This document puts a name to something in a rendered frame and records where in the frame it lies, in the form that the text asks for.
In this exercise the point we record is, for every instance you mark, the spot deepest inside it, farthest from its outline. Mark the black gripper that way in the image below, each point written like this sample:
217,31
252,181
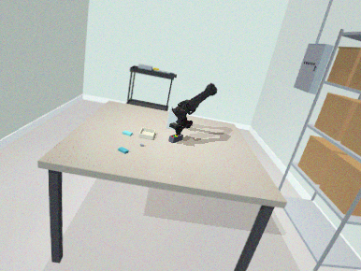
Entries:
177,126

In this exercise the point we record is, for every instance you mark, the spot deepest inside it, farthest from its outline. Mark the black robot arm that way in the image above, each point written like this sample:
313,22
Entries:
184,107

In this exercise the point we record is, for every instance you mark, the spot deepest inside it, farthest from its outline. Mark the cream square tray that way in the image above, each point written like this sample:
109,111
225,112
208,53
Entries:
146,133

